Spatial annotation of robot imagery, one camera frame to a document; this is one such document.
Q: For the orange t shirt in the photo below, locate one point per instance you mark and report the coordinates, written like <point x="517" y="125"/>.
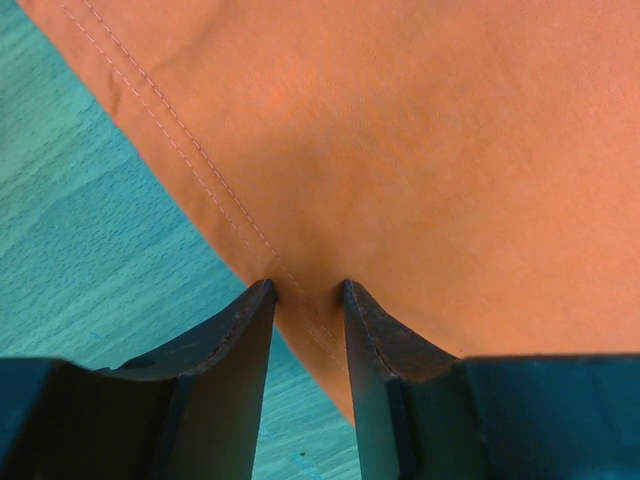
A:
<point x="474" y="164"/>

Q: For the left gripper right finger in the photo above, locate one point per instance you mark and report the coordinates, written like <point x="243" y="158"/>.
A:
<point x="387" y="362"/>

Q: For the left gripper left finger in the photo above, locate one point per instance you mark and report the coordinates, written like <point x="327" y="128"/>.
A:
<point x="216" y="372"/>

